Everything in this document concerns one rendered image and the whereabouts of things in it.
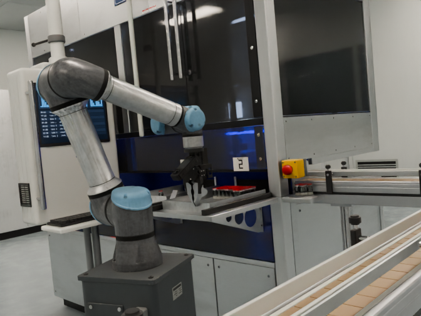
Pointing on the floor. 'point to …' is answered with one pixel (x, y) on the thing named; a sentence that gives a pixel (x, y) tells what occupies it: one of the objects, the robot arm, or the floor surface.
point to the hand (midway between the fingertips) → (194, 203)
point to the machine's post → (274, 138)
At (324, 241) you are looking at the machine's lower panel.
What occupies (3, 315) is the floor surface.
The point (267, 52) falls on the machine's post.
